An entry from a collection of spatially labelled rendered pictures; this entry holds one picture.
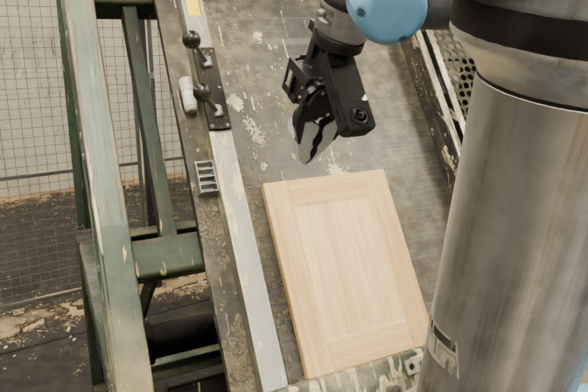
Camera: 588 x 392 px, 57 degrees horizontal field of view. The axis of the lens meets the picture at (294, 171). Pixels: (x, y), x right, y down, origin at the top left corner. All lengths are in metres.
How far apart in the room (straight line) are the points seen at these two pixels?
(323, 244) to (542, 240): 0.94
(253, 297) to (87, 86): 0.53
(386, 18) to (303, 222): 0.68
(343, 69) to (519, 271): 0.50
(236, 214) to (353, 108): 0.48
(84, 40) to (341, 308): 0.77
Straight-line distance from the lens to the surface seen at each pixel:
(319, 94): 0.74
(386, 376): 1.16
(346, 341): 1.16
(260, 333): 1.07
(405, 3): 0.57
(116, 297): 1.02
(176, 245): 1.14
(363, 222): 1.24
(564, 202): 0.25
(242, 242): 1.09
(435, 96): 1.43
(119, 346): 1.01
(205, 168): 1.13
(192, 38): 1.12
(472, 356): 0.31
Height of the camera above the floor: 1.54
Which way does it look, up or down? 14 degrees down
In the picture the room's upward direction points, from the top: straight up
